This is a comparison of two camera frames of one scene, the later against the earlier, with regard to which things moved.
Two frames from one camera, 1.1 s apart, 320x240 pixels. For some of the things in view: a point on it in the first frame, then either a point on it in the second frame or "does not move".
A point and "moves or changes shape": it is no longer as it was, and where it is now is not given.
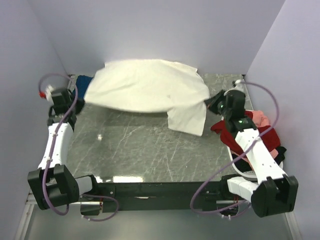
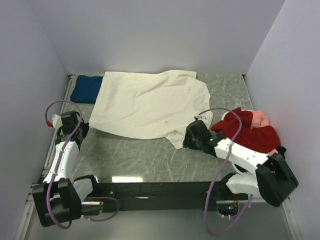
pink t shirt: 259,120 does not move
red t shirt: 268,141 does not move
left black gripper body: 78,106 to 83,128
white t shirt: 156,85 moves or changes shape
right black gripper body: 218,105 to 190,142
